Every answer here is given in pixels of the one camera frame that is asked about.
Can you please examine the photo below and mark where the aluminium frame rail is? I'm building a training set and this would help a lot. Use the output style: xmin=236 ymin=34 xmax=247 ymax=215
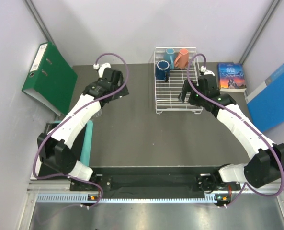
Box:
xmin=26 ymin=173 xmax=284 ymax=195

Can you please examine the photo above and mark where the clear faceted plastic cup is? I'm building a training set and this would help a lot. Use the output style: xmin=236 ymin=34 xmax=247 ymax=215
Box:
xmin=91 ymin=109 xmax=102 ymax=119

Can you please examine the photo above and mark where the black notebook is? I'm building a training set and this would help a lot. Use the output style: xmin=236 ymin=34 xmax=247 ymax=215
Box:
xmin=35 ymin=121 xmax=86 ymax=177

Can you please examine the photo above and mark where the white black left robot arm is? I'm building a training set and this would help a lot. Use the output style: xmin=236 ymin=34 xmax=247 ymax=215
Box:
xmin=37 ymin=63 xmax=129 ymax=190

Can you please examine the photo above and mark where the white wire dish rack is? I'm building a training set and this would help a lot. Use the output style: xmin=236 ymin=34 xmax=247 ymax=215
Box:
xmin=153 ymin=47 xmax=203 ymax=115

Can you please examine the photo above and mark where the grey slotted cable duct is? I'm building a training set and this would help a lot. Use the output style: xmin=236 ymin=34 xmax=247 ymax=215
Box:
xmin=36 ymin=193 xmax=231 ymax=204

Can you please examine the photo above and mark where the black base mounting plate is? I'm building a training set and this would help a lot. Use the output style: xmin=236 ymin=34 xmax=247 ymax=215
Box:
xmin=69 ymin=173 xmax=242 ymax=194

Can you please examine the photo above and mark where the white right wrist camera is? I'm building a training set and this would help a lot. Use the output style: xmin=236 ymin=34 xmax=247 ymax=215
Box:
xmin=199 ymin=66 xmax=215 ymax=76

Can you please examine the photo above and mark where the teal mug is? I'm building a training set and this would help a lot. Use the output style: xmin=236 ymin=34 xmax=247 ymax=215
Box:
xmin=163 ymin=48 xmax=176 ymax=70

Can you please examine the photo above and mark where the green lever arch binder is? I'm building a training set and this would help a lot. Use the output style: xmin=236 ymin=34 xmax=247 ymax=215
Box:
xmin=22 ymin=42 xmax=77 ymax=115

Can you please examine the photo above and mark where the Jane Eyre paperback book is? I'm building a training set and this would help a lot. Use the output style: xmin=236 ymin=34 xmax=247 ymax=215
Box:
xmin=217 ymin=63 xmax=247 ymax=92

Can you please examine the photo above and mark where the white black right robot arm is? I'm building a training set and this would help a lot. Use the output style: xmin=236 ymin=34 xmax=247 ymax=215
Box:
xmin=178 ymin=74 xmax=284 ymax=190

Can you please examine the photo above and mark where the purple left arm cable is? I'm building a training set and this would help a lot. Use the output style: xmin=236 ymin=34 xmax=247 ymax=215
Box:
xmin=33 ymin=52 xmax=129 ymax=209

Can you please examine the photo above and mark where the orange mug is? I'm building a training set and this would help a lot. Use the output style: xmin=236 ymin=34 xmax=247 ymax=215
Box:
xmin=174 ymin=48 xmax=189 ymax=69

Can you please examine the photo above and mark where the dark blue mug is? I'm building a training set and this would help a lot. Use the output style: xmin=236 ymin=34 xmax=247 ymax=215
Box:
xmin=155 ymin=60 xmax=170 ymax=82

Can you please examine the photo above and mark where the blue folder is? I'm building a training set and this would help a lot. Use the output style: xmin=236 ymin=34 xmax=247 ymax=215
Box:
xmin=246 ymin=63 xmax=284 ymax=132

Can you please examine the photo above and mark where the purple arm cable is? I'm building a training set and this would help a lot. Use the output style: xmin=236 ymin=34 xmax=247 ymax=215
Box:
xmin=187 ymin=54 xmax=284 ymax=208
xmin=33 ymin=52 xmax=129 ymax=209

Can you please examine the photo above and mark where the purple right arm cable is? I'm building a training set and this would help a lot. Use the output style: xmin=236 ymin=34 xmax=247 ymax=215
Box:
xmin=187 ymin=54 xmax=284 ymax=208

